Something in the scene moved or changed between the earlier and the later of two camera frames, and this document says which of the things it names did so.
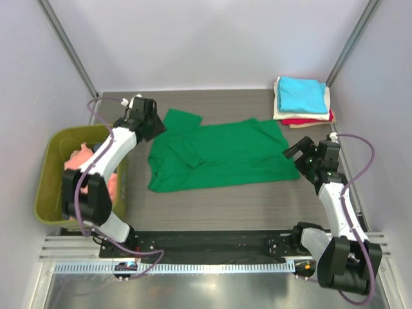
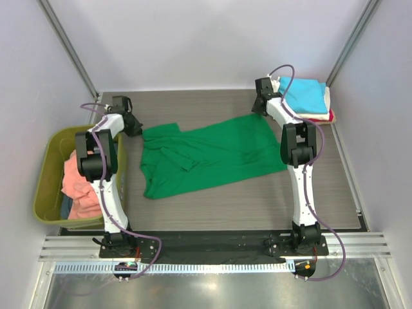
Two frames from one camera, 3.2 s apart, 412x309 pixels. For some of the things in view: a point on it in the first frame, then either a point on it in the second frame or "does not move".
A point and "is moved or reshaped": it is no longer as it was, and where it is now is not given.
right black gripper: x=306 y=144 → x=255 y=109
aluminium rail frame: x=86 y=247 does not move
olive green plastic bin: x=55 y=147 does not move
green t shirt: x=188 y=155 is moved or reshaped
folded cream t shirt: x=278 y=114 does not move
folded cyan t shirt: x=302 y=94 does not move
